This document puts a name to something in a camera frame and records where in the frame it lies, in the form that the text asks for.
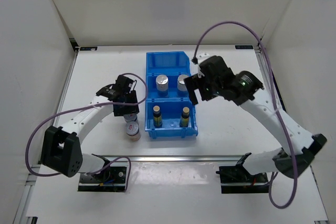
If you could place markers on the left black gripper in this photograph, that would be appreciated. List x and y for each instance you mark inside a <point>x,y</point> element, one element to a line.
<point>130,109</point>

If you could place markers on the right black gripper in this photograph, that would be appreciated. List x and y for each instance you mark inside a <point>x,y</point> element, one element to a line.
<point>192,83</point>

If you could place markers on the silver-cap salt shaker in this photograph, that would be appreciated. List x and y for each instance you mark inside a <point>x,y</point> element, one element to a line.
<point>162,85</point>
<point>181,86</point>

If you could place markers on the red-label spice jar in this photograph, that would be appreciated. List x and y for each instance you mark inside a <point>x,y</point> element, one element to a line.
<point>133,131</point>
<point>131,117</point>

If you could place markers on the brown sauce bottle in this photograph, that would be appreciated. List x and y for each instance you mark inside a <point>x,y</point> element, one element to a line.
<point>157,116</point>
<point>185,117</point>

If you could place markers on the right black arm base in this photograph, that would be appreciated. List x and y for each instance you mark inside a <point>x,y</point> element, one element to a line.
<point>237,180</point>

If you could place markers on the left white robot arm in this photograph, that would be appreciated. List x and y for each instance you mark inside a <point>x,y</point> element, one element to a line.
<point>61,149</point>

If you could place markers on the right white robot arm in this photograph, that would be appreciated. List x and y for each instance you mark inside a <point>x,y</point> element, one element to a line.
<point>298,146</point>

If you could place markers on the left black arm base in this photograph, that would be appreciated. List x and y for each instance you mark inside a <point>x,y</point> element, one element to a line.
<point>114,178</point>

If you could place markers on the far blue storage bin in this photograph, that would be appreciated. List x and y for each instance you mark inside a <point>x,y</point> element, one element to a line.
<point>167,63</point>

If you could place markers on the blue storage bin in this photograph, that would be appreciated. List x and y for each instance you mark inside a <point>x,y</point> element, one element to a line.
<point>171,112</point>
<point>172,93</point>
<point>167,63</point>

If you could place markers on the middle blue storage bin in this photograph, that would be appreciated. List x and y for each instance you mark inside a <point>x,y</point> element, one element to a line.
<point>172,93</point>

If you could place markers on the near blue storage bin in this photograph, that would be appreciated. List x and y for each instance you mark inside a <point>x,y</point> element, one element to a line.
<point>171,112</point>

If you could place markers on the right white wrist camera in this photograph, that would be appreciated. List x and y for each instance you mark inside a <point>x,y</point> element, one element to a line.
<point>199,58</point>

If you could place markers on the aluminium frame rail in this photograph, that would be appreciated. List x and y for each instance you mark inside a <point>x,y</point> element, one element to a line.
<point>197,158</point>

